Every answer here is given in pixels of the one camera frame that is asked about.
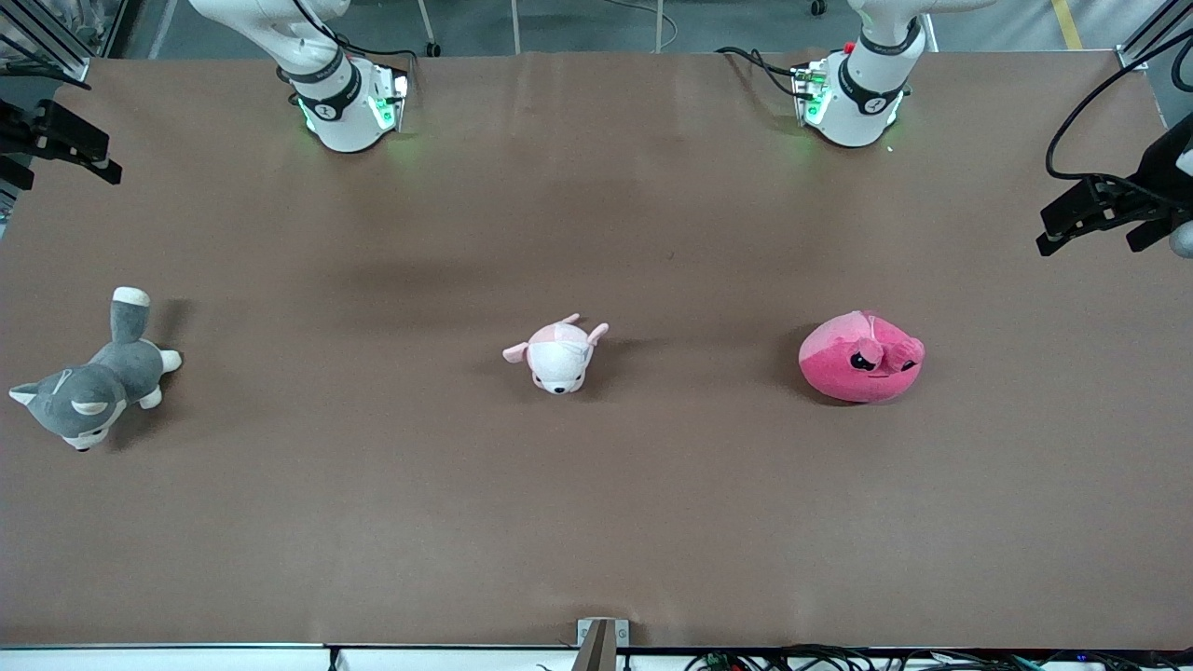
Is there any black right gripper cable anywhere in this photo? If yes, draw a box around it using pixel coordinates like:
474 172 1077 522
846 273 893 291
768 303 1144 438
0 63 92 91

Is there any round pink plush toy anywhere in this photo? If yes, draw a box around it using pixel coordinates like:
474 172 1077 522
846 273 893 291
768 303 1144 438
799 310 926 404

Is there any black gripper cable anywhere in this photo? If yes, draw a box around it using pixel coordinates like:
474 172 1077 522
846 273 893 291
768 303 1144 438
1045 35 1193 183
0 63 92 91

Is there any black right arm base cable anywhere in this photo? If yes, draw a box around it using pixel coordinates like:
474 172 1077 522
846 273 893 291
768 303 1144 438
280 0 420 89

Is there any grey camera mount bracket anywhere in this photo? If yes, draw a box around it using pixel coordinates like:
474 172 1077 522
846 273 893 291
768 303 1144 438
577 618 630 671

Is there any white pink plush puppy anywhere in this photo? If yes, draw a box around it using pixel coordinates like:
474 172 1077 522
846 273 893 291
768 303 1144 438
502 314 610 395

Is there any black cable bundle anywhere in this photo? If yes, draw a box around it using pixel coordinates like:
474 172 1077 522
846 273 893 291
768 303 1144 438
685 643 1193 671

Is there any brown table cover sheet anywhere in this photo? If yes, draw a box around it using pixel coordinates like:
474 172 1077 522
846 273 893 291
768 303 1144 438
0 51 1193 650

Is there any black left arm base cable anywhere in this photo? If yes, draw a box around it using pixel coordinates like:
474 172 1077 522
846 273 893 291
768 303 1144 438
716 45 804 102

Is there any grey white plush husky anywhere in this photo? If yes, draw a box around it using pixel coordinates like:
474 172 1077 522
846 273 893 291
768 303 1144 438
8 287 183 453

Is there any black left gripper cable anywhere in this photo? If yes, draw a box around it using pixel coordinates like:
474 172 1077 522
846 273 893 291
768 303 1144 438
1045 35 1193 183

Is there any aluminium frame profile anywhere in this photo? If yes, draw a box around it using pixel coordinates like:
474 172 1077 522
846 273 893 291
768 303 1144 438
0 0 94 85
1117 0 1193 73

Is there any black arm base cable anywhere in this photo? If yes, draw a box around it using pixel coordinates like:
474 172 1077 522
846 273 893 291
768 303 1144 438
716 45 804 102
280 0 420 89

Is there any white table front rail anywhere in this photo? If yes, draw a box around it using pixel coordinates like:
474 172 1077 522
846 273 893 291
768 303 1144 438
0 643 1193 671

